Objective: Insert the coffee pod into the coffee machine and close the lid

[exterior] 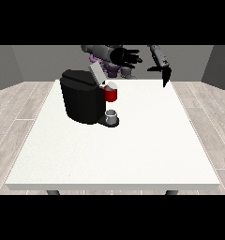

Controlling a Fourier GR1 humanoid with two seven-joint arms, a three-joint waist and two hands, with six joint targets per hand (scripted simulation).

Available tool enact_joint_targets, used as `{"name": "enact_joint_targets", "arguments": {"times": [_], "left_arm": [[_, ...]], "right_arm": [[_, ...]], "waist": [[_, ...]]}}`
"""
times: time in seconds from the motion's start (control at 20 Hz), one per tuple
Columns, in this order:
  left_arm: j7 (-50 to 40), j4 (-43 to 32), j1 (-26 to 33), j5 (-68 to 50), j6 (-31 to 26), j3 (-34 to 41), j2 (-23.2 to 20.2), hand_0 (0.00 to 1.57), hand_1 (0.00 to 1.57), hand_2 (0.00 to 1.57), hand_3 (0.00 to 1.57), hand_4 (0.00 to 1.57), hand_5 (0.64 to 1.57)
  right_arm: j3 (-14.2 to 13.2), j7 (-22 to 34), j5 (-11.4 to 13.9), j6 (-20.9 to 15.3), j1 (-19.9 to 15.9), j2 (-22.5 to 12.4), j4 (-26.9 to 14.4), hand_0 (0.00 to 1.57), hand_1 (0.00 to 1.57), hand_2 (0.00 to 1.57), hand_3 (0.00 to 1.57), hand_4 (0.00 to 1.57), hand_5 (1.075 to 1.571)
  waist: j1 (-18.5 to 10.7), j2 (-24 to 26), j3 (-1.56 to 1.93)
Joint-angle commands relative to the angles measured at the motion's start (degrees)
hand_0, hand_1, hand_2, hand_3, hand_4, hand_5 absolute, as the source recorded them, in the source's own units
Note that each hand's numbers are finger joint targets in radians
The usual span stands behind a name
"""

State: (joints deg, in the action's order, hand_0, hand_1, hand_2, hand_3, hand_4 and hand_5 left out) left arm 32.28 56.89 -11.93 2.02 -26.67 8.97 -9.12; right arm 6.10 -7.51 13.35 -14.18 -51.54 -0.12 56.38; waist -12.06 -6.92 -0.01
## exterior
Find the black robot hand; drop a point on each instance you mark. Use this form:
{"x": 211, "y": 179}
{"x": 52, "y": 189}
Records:
{"x": 123, "y": 57}
{"x": 165, "y": 73}

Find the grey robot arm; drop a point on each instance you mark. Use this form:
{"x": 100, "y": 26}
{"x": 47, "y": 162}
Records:
{"x": 98, "y": 51}
{"x": 158, "y": 55}

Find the small grey coffee pod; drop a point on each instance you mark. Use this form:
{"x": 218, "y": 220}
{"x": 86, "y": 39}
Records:
{"x": 126, "y": 72}

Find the pale grey machine lid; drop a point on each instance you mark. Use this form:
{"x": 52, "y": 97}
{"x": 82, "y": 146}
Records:
{"x": 96, "y": 72}

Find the red pod holder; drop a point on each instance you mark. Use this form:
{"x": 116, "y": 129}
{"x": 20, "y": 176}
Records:
{"x": 110, "y": 95}

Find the black coffee machine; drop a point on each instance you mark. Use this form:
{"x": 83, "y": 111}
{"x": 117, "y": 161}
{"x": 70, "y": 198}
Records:
{"x": 80, "y": 100}

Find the small grey cup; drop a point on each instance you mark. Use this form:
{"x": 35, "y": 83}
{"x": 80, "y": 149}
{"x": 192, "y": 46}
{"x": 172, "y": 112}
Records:
{"x": 111, "y": 118}

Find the dark table leg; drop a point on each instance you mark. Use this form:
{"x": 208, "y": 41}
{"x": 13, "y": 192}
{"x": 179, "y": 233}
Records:
{"x": 172, "y": 192}
{"x": 53, "y": 192}

